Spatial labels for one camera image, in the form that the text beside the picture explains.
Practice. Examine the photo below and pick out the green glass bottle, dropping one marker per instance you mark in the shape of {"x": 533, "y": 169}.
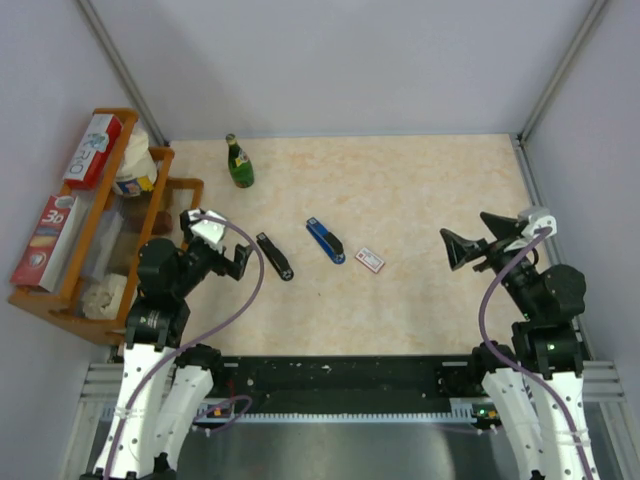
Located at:
{"x": 239, "y": 163}

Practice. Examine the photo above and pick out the white cloth roll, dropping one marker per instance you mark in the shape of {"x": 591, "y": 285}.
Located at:
{"x": 101, "y": 301}

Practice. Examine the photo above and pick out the red white box upper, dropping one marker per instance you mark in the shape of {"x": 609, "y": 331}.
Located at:
{"x": 92, "y": 152}

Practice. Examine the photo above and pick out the white paper bag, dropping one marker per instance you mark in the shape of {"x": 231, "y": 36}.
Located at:
{"x": 137, "y": 172}

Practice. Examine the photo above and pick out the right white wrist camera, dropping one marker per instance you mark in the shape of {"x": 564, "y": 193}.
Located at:
{"x": 536, "y": 218}

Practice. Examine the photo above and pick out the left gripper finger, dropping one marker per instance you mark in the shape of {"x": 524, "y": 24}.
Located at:
{"x": 238, "y": 265}
{"x": 187, "y": 219}

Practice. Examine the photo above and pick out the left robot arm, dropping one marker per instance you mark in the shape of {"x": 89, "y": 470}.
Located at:
{"x": 164, "y": 383}

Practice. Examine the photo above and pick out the red staple box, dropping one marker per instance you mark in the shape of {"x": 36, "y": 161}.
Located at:
{"x": 370, "y": 260}

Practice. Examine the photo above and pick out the blue stapler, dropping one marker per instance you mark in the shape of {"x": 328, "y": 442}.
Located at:
{"x": 330, "y": 244}

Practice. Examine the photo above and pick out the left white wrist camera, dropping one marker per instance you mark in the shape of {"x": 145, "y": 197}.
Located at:
{"x": 210, "y": 230}

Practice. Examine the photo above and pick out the red white box lower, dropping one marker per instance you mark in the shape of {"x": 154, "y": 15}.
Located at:
{"x": 42, "y": 262}

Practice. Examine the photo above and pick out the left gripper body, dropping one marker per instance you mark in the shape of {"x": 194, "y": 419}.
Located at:
{"x": 200, "y": 260}

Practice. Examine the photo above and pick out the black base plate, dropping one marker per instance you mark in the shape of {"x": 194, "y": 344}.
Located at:
{"x": 324, "y": 385}

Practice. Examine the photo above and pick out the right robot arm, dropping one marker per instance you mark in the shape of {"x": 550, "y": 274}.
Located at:
{"x": 535, "y": 384}

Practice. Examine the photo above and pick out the black stapler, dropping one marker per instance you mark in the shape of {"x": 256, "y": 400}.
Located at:
{"x": 275, "y": 257}

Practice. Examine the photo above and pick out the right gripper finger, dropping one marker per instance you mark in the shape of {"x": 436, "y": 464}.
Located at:
{"x": 502, "y": 227}
{"x": 461, "y": 251}

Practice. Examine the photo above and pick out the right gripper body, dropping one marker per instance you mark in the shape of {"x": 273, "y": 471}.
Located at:
{"x": 498, "y": 258}

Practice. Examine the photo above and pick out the red white box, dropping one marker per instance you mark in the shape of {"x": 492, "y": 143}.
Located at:
{"x": 92, "y": 152}
{"x": 42, "y": 262}

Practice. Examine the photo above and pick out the brown block on shelf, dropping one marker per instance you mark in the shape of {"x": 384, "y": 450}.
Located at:
{"x": 163, "y": 223}

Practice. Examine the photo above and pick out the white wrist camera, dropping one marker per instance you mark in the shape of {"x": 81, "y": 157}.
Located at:
{"x": 210, "y": 230}
{"x": 536, "y": 218}

